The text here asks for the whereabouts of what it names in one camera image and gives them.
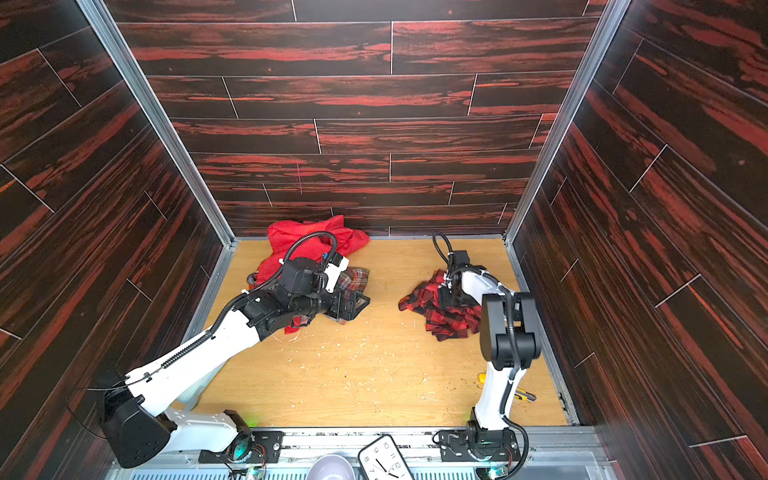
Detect multicolour plaid flannel shirt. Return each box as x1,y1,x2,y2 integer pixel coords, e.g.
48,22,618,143
331,267,370,297

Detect red black buffalo check shirt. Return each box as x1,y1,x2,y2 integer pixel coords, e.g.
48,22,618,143
398,270,482,342

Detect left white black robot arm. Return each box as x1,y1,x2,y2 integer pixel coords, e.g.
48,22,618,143
100,231,370,469

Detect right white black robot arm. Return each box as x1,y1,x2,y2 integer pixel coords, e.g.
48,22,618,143
432,231,541,458

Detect plain red cloth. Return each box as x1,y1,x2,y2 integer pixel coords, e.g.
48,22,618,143
254,215,371,335

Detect white analog clock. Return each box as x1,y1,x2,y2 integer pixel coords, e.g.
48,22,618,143
357,434,415,480

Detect white round bowl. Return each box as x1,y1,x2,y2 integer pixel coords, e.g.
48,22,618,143
305,454,357,480

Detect yellow utility knife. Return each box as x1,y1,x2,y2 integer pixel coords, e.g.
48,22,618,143
478,374,537,403

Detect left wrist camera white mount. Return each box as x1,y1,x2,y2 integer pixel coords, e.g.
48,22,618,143
324,252,349,293

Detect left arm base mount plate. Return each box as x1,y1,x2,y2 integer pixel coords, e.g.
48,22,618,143
198,430,285,465

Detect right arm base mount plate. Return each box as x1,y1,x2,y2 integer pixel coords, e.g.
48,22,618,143
432,429,521,463

